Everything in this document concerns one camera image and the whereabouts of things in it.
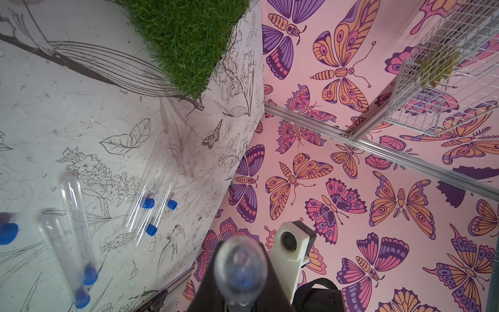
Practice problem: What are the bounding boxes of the test tube blue stopper left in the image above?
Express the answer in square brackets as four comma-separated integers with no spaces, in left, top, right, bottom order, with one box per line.
[0,213,19,246]

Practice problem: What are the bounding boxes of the test tube blue stopper two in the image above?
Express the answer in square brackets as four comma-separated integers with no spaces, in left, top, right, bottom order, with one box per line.
[61,170,99,286]

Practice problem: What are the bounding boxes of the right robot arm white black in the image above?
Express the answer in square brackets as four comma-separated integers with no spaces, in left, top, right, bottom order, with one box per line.
[292,278,345,312]

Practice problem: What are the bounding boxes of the test tube blue stopper front-middle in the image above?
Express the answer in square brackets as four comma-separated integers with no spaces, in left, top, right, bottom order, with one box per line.
[39,216,90,309]

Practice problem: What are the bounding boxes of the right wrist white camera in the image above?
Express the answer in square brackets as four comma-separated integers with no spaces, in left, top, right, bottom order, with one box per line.
[268,220,317,304]

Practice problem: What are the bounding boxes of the clear test tube one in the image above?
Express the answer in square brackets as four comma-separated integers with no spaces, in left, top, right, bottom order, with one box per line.
[125,132,170,235]
[134,156,178,247]

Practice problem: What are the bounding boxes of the green artificial grass mat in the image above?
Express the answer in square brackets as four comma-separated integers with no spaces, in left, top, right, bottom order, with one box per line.
[118,0,250,98]

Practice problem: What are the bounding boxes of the test tube blue stopper three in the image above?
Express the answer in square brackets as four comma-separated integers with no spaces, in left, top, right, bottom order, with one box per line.
[214,237,268,311]

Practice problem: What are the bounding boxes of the white wire basket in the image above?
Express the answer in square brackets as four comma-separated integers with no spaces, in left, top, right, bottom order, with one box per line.
[385,1,498,137]

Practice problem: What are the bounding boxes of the green object in basket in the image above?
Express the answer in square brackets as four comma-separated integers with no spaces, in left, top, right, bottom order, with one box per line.
[415,48,461,88]

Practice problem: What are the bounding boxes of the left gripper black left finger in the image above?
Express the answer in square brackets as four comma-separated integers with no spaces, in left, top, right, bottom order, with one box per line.
[187,241,226,312]

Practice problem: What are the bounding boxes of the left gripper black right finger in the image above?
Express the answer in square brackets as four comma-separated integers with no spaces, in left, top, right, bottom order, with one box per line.
[253,243,295,312]

